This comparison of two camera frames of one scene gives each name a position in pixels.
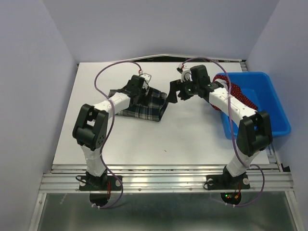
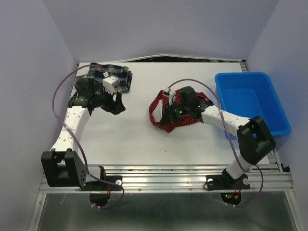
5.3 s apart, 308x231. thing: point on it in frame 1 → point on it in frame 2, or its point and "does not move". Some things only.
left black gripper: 144,100 → 116,107
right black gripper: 174,86 → 168,115
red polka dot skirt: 236,93 → 168,126
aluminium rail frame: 274,177 does not move
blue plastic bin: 258,86 does not move
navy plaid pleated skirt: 152,110 → 97,71
